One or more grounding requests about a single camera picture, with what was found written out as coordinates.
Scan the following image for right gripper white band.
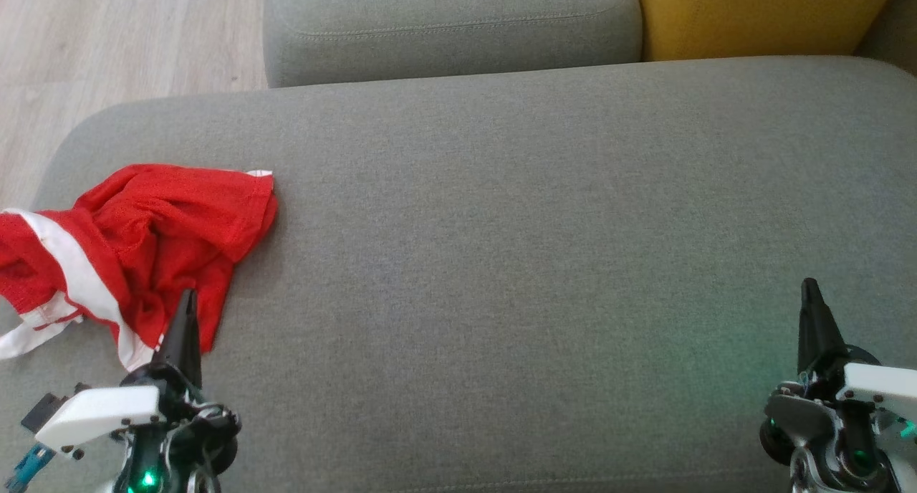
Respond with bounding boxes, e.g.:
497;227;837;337
759;278;917;479

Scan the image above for left black cable teal plug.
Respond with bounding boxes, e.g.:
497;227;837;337
2;441;57;493

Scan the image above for yellow sofa cushion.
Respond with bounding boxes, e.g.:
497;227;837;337
634;0;902;62

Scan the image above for grey sofa back cushion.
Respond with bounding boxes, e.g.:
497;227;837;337
263;0;643;89

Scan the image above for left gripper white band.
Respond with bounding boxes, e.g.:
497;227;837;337
34;288;243;493

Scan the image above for red shorts with white trim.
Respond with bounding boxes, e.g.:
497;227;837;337
72;163;279;355

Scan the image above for grey fabric sofa seat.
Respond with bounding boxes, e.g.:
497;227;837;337
0;56;917;493

